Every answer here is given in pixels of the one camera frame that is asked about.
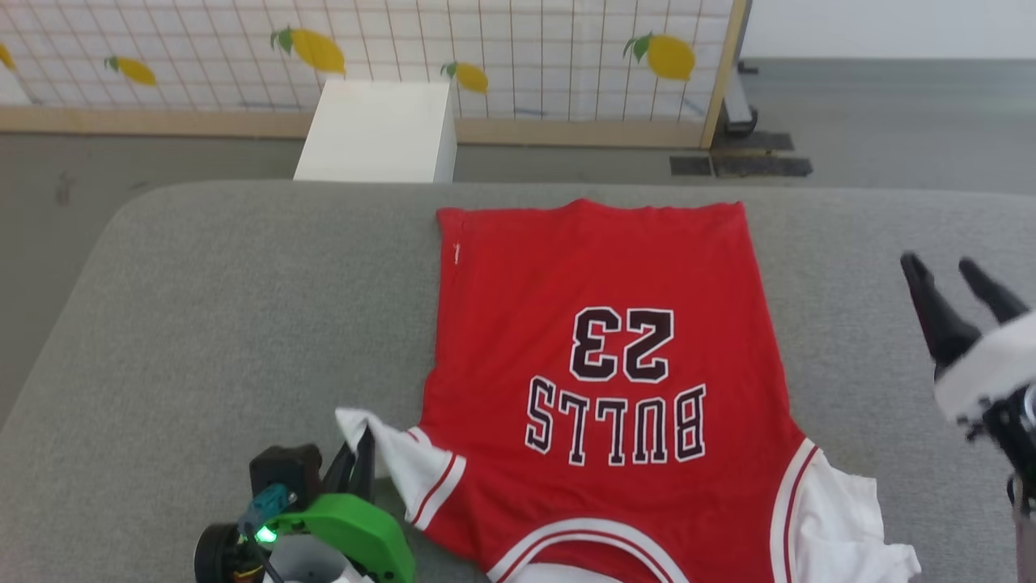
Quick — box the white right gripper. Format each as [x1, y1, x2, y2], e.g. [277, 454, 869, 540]
[900, 253, 1036, 488]

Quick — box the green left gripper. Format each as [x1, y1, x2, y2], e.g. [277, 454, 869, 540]
[194, 425, 416, 583]

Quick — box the red and white basketball jersey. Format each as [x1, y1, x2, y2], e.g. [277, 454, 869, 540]
[335, 198, 923, 583]

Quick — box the grey fabric sofa seat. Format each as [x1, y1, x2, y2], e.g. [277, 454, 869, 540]
[0, 180, 1036, 583]

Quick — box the large black taped floor plate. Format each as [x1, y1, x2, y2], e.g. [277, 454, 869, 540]
[711, 132, 813, 179]

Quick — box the grey metal screen foot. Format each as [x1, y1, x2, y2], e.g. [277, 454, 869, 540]
[724, 63, 761, 136]

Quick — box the white box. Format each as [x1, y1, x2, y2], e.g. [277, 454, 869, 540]
[293, 79, 459, 185]

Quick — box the lemon-print wood-framed screen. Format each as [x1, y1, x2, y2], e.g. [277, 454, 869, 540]
[0, 0, 750, 150]

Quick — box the left teal-plug black cable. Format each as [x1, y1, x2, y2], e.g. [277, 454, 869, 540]
[236, 483, 297, 583]

